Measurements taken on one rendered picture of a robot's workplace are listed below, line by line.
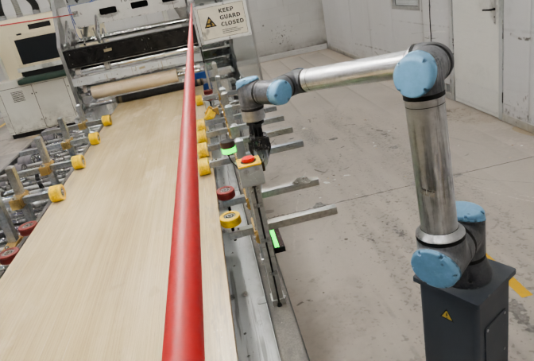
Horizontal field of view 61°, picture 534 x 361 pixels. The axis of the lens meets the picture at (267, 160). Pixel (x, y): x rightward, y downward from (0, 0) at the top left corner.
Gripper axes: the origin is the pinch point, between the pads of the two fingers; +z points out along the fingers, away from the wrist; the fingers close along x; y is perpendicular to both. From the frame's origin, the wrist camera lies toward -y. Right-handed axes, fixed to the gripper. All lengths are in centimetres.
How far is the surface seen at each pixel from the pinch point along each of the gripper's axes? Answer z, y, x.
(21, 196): 4, -41, -114
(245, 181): -16, 51, -10
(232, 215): 10.6, 17.2, -16.9
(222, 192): 10.2, -4.7, -19.5
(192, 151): -63, 157, -14
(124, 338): 11, 72, -51
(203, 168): 6.2, -28.3, -25.9
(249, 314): 39, 41, -19
